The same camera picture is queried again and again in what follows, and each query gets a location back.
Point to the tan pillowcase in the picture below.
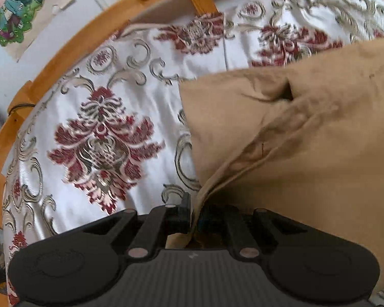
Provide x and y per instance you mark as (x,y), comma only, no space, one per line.
(307,150)

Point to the blond cartoon figure wall poster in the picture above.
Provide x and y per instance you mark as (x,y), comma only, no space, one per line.
(16,9)

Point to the white floral satin bedspread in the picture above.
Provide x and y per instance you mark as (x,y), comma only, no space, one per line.
(115,102)

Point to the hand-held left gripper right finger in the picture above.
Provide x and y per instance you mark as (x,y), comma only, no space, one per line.
(208,220)

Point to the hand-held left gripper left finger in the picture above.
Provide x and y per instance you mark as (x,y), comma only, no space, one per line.
(182,212)

